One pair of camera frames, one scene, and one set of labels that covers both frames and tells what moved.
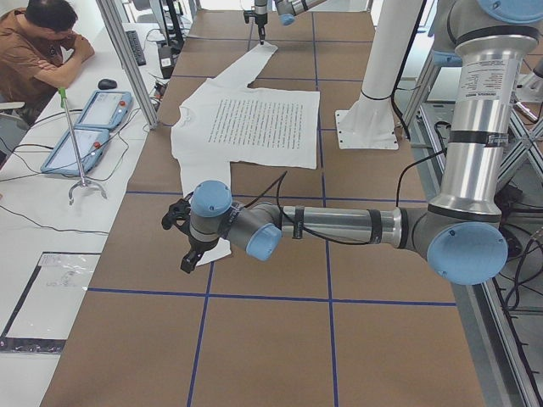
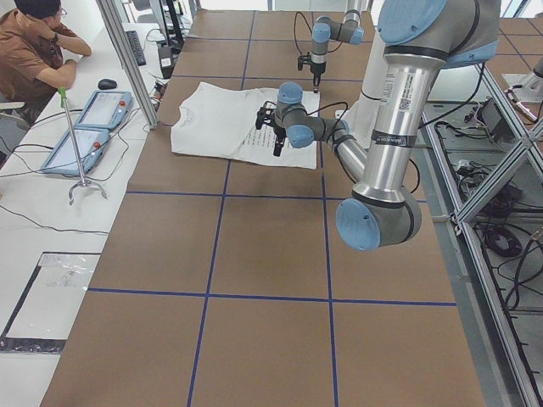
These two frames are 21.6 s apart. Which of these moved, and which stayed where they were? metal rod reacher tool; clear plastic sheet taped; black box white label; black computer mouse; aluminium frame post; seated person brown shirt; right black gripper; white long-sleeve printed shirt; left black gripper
Moved: white long-sleeve printed shirt; left black gripper; right black gripper
Stayed: black box white label; clear plastic sheet taped; aluminium frame post; metal rod reacher tool; seated person brown shirt; black computer mouse
